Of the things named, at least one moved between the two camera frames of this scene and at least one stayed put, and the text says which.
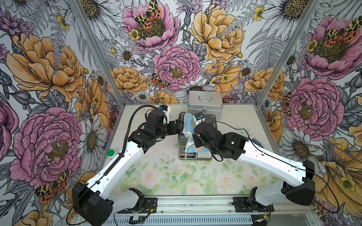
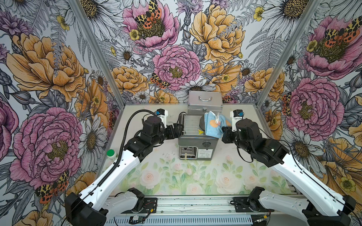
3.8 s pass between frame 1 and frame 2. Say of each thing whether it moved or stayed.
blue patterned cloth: moved
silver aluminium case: stayed
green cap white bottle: stayed
